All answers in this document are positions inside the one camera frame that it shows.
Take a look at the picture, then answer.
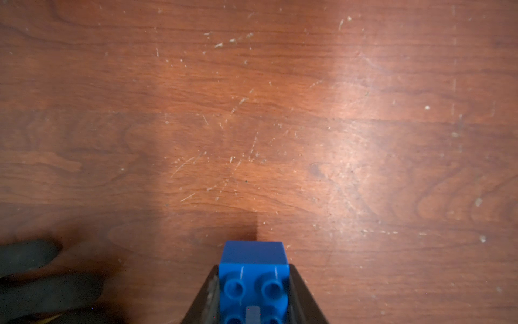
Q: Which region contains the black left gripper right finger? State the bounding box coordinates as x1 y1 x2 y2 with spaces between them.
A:
288 264 329 324

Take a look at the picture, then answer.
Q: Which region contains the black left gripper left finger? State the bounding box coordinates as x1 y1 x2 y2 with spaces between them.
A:
181 265 220 324

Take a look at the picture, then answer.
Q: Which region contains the black work glove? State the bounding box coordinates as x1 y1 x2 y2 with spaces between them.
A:
1 240 119 323

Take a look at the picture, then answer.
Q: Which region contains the blue lego brick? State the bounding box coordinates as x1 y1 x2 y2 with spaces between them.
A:
218 241 290 323

